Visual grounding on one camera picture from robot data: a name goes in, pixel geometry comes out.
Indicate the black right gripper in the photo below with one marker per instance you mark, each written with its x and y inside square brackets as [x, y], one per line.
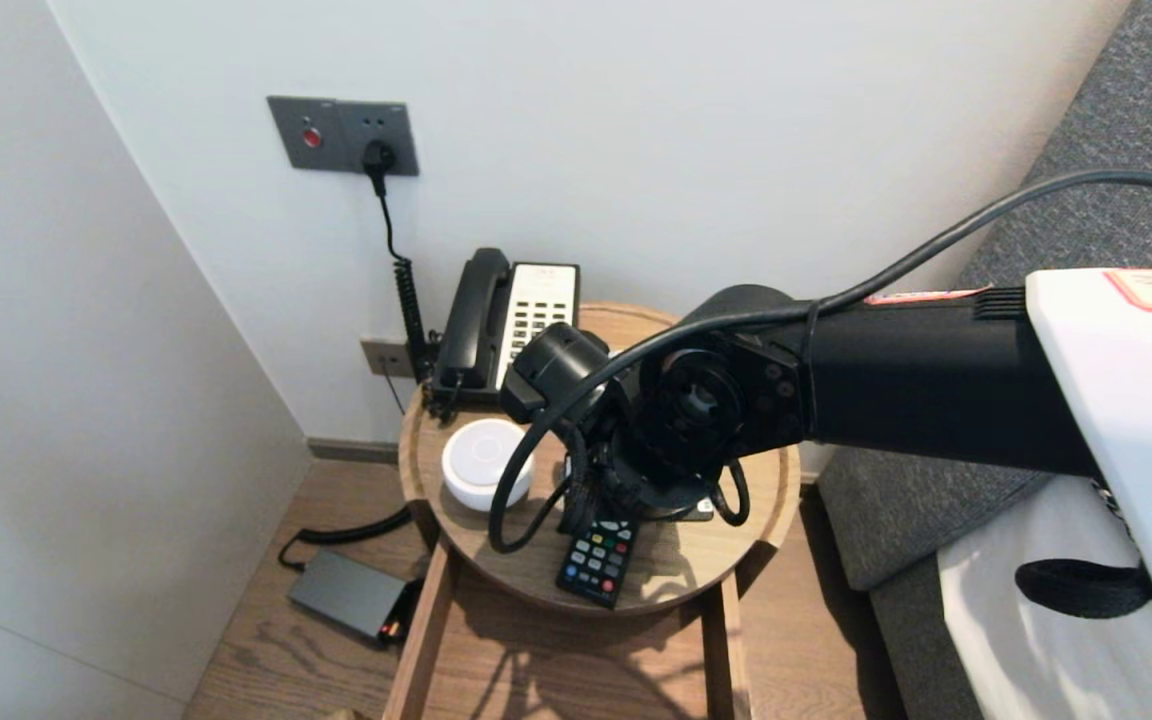
[636, 500]

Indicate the black TV remote control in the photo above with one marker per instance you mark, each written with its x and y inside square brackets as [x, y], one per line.
[596, 565]

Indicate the white round smart speaker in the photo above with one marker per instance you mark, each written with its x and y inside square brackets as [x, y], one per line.
[471, 460]

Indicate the curved wooden table drawer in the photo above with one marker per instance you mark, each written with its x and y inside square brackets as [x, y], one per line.
[576, 670]

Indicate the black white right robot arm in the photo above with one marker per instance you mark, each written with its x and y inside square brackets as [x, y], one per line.
[916, 380]

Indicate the round wooden side table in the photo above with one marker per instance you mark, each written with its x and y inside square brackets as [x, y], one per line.
[526, 570]

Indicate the black and white telephone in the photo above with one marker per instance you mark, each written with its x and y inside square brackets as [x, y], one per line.
[536, 300]

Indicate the black telephone handset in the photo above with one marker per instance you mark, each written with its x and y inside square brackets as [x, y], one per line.
[471, 320]

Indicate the gray power adapter box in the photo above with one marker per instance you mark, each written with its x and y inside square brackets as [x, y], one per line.
[346, 595]

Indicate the gray fabric headboard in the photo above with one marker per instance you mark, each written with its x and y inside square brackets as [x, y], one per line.
[1136, 100]

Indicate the beige wall phone jack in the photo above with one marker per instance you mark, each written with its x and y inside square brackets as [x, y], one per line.
[386, 358]

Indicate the gray fabric bed frame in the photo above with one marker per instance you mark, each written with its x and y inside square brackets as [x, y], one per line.
[921, 640]

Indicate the gray wall power socket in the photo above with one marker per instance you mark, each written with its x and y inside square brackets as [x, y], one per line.
[391, 125]

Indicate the gray wall switch red button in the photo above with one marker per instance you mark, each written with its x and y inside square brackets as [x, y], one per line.
[304, 135]

